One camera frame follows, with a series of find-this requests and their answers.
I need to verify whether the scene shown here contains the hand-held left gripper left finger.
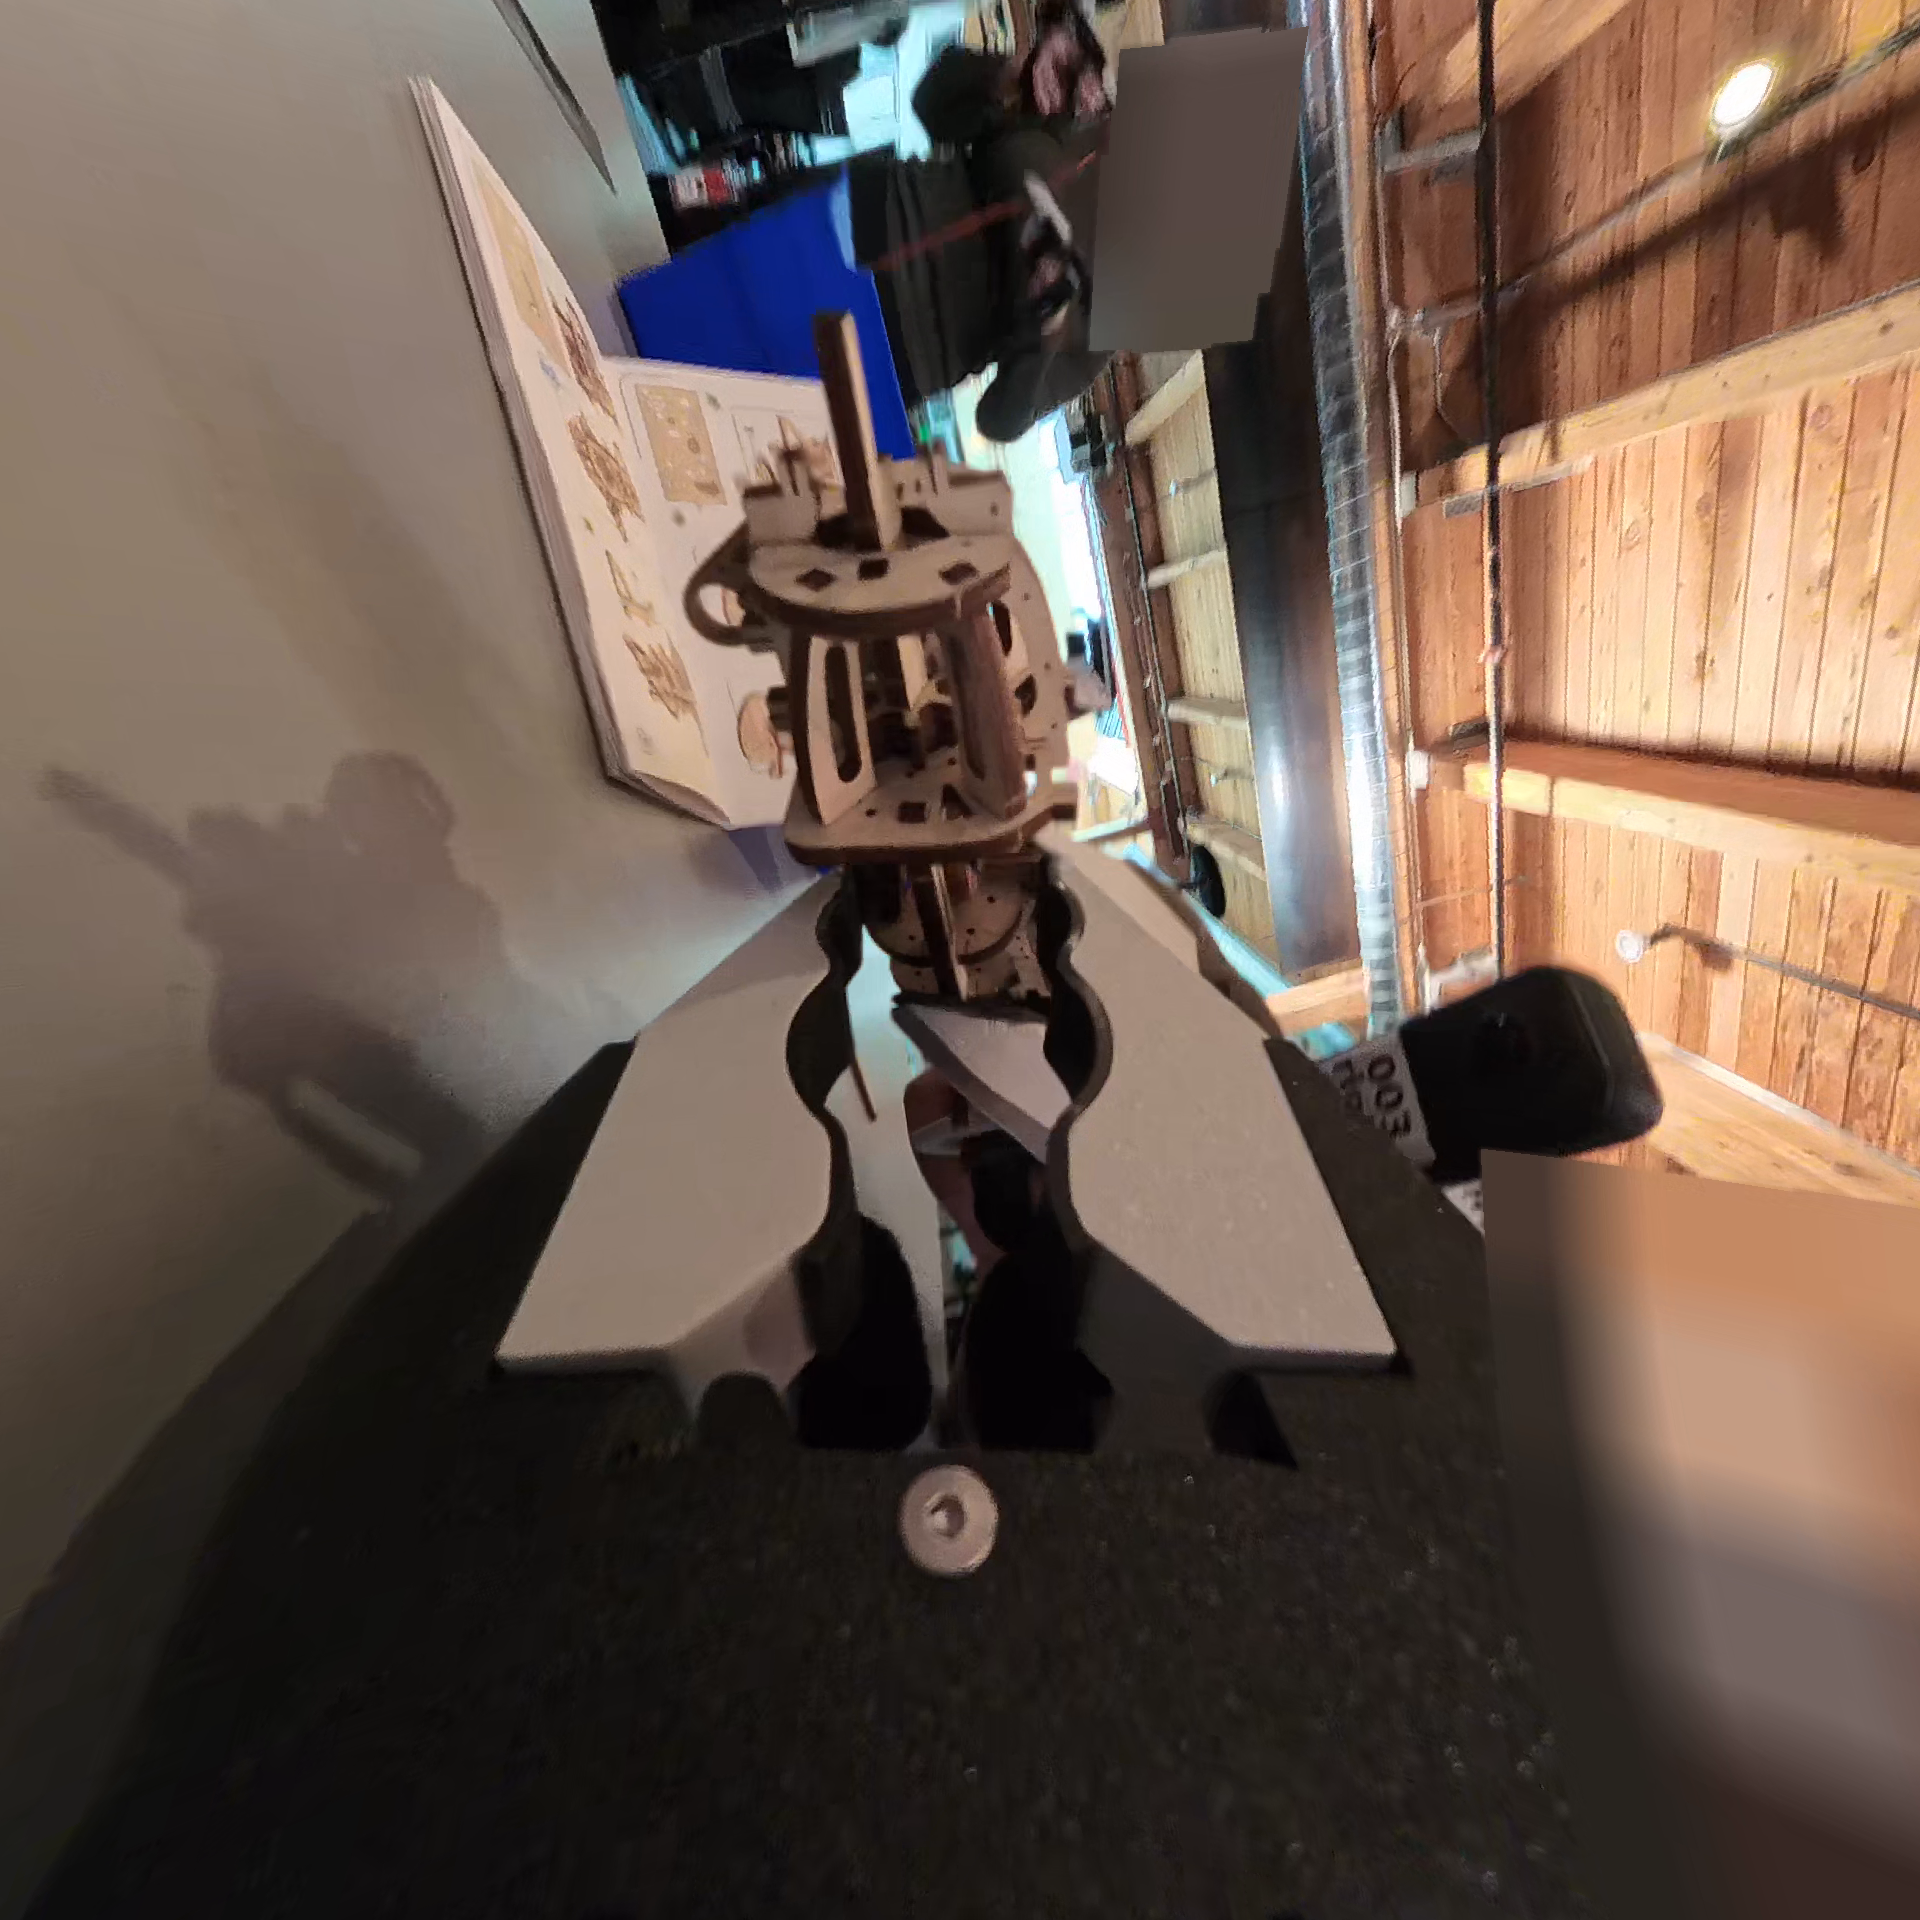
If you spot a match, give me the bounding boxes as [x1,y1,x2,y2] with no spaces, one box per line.
[495,876,903,1383]

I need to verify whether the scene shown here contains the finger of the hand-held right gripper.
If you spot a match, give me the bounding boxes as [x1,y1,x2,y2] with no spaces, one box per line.
[893,1003,1087,1146]

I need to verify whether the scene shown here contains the large black ceiling pipe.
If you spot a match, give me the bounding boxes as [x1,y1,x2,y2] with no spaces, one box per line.
[1207,344,1361,978]

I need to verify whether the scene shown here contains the white instruction booklet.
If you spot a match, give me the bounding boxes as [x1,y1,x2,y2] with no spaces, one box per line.
[409,74,843,833]

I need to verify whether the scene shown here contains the silver ventilation duct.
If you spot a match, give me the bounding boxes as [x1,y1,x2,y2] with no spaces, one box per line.
[1296,0,1421,1023]

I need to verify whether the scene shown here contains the wooden mechanical model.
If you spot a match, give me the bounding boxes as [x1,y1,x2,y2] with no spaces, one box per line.
[682,310,1087,1125]

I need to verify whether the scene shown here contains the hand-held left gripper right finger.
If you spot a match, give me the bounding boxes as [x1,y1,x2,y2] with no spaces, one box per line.
[1035,847,1404,1383]

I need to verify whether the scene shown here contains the blue plastic bin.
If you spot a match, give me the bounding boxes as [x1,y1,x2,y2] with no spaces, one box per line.
[619,186,920,461]

